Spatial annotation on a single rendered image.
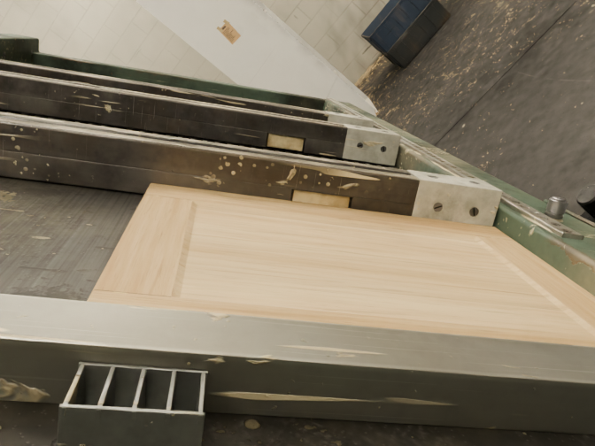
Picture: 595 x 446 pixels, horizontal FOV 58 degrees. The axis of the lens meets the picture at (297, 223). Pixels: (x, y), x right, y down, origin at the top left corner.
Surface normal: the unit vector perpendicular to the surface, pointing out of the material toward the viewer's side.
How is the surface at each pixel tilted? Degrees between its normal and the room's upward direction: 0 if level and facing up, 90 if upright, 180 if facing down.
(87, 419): 89
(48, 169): 90
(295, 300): 60
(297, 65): 90
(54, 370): 90
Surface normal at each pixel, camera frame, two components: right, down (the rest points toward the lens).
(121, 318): 0.17, -0.94
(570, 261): -0.98, -0.12
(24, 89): 0.12, 0.32
